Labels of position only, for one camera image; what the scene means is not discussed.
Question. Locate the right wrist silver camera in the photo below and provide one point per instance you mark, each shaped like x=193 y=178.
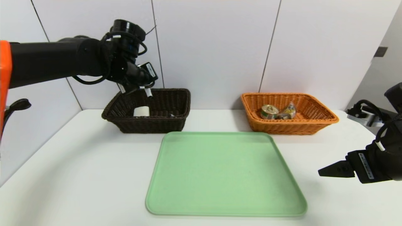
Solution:
x=364 y=117

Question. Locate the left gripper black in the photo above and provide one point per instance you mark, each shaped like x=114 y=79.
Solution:
x=151 y=72

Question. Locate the thick white marker black tip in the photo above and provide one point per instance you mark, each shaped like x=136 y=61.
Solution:
x=148 y=93

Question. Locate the light green plastic tray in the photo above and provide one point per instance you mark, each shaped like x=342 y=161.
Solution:
x=226 y=175

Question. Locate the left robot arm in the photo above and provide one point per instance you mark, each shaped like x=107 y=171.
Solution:
x=56 y=61

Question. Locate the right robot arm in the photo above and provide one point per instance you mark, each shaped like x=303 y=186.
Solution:
x=389 y=150

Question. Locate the orange wicker basket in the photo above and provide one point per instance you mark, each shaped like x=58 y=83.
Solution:
x=282 y=127

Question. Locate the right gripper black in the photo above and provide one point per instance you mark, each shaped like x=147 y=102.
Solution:
x=363 y=165

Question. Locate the small tin can gold lid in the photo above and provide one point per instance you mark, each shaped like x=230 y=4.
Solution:
x=269 y=112

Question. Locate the clear wrapped snack packet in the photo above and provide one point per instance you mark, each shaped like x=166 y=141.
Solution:
x=287 y=112

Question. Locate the dark wall plate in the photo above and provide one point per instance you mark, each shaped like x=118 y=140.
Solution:
x=380 y=51

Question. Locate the white soap bar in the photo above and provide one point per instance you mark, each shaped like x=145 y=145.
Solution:
x=141 y=111

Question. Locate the dark brown wicker basket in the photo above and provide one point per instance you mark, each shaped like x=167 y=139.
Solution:
x=147 y=122

